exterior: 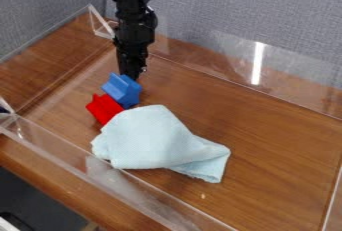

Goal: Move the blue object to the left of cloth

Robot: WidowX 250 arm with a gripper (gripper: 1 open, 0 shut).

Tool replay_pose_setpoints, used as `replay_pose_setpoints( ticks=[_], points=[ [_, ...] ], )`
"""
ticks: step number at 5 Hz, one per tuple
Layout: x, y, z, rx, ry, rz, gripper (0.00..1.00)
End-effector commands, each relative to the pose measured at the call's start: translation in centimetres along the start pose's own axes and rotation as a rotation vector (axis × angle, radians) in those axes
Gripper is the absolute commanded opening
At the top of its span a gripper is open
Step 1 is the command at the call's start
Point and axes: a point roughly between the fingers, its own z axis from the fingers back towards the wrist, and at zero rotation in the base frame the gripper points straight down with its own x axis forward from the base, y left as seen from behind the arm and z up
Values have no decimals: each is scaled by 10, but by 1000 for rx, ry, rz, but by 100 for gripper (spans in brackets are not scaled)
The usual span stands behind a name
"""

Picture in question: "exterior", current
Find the red plastic block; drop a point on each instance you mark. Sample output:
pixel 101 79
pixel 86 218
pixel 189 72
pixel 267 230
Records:
pixel 102 108

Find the light blue cloth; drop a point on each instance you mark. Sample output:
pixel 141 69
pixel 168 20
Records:
pixel 145 138

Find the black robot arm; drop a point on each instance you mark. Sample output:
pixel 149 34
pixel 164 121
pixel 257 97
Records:
pixel 133 5

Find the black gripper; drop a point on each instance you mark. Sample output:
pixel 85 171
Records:
pixel 133 36

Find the clear acrylic corner bracket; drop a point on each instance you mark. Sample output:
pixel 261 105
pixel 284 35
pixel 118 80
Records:
pixel 101 27

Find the blue plastic block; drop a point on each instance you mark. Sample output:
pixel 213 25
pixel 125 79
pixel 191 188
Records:
pixel 122 89

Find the clear acrylic enclosure wall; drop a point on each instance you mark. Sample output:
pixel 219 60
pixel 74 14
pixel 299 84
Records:
pixel 248 101

